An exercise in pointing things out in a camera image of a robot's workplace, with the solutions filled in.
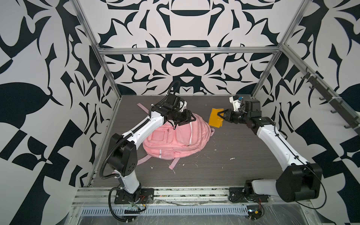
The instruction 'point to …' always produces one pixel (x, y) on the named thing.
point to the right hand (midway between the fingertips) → (219, 112)
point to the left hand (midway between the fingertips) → (194, 117)
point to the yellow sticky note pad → (215, 120)
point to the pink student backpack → (165, 142)
